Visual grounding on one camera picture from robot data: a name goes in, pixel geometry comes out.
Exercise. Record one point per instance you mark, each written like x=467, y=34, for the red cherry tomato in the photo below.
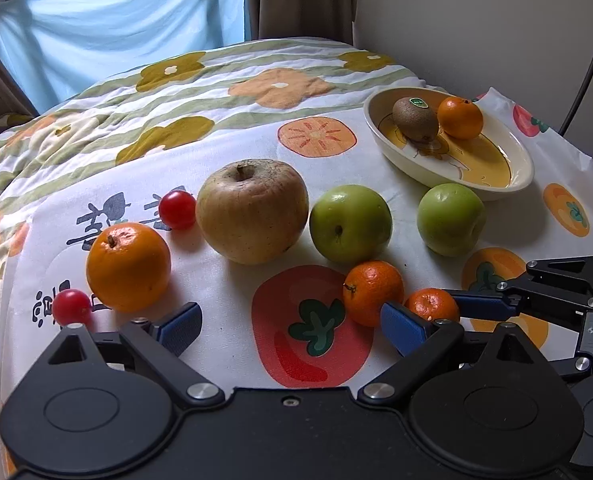
x=71, y=307
x=176, y=210

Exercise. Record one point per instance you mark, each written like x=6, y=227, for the brown curtain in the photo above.
x=1, y=80
x=301, y=0

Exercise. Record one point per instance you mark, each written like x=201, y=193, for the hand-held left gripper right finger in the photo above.
x=401, y=330

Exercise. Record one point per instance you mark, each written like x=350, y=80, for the small mandarin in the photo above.
x=429, y=305
x=460, y=117
x=374, y=290

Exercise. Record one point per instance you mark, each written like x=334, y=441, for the floral striped blanket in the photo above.
x=176, y=95

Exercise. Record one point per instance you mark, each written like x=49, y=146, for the brown kiwi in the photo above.
x=415, y=119

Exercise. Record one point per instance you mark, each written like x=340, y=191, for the large orange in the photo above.
x=126, y=267

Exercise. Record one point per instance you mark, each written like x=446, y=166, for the yellow-brown apple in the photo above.
x=251, y=210

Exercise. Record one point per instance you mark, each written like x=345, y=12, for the green apple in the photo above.
x=451, y=220
x=351, y=222

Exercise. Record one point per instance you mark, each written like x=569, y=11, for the white fruit-printed cloth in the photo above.
x=226, y=300

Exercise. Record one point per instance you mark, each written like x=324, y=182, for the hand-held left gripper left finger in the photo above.
x=181, y=327

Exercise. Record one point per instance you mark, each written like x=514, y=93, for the floral pillow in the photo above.
x=9, y=121

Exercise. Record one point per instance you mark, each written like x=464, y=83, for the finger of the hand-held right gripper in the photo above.
x=573, y=365
x=481, y=305

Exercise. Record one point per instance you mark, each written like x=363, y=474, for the light blue hanging cloth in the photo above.
x=126, y=25

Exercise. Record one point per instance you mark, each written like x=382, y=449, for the cream oval bowl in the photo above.
x=491, y=165

